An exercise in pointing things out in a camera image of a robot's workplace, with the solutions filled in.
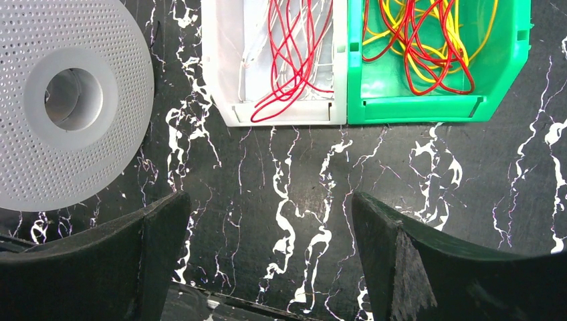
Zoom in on white wires in bin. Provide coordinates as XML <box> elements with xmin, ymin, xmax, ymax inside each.
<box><xmin>237</xmin><ymin>0</ymin><xmax>335</xmax><ymax>104</ymax></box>

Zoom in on yellow and red wire bundle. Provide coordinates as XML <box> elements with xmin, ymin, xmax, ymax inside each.
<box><xmin>362</xmin><ymin>0</ymin><xmax>499</xmax><ymax>96</ymax></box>

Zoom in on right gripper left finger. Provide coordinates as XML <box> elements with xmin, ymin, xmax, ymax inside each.
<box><xmin>1</xmin><ymin>191</ymin><xmax>191</xmax><ymax>320</ymax></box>

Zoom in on green plastic bin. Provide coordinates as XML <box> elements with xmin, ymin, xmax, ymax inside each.
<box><xmin>347</xmin><ymin>1</ymin><xmax>532</xmax><ymax>124</ymax></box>

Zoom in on white perforated filament spool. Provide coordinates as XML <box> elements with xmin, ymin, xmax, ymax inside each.
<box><xmin>1</xmin><ymin>1</ymin><xmax>154</xmax><ymax>211</ymax></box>

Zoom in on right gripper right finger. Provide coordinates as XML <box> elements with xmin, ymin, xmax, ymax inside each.
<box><xmin>351</xmin><ymin>192</ymin><xmax>566</xmax><ymax>320</ymax></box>

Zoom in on white plastic bin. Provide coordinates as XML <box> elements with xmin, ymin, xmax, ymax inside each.
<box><xmin>201</xmin><ymin>0</ymin><xmax>348</xmax><ymax>127</ymax></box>

